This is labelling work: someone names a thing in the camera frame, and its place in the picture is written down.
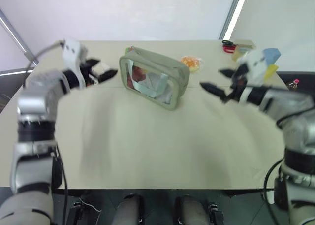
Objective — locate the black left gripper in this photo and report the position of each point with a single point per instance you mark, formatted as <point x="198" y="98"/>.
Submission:
<point x="89" y="74"/>

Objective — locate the orange snack in clear wrap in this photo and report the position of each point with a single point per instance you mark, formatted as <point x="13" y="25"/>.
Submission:
<point x="190" y="62"/>

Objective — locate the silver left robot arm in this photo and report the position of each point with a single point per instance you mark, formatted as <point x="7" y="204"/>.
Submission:
<point x="37" y="97"/>

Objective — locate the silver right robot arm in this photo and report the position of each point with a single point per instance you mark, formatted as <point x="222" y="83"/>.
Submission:
<point x="292" y="104"/>

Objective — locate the blue sponge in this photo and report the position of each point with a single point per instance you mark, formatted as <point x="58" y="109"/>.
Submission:
<point x="272" y="55"/>

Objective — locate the yellow sponge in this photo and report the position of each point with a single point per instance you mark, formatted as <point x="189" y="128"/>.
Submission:
<point x="271" y="71"/>

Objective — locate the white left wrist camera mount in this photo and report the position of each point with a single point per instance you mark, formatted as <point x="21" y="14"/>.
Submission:
<point x="72" y="53"/>

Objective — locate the metal frame bar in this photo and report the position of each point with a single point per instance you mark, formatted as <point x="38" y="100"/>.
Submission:
<point x="17" y="38"/>

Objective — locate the tan cardboard box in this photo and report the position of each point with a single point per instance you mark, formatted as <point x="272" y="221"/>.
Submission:
<point x="242" y="51"/>

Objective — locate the clear beige zipper pouch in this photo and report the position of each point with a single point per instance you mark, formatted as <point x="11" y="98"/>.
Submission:
<point x="157" y="67"/>

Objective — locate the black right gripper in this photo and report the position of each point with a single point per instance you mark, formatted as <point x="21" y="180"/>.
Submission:
<point x="238" y="84"/>

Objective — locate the small white object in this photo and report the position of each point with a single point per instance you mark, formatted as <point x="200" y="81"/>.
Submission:
<point x="103" y="67"/>

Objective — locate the black floor bracket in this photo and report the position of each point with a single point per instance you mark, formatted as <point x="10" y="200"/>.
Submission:
<point x="216" y="214"/>

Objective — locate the bottle with red cap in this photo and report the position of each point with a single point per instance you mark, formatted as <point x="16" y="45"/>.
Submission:
<point x="294" y="84"/>

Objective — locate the grey rounded robot leg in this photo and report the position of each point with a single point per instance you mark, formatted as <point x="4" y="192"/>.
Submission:
<point x="190" y="211"/>
<point x="129" y="210"/>

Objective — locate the red and black scissors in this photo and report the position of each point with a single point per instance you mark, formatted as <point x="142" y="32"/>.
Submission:
<point x="228" y="47"/>

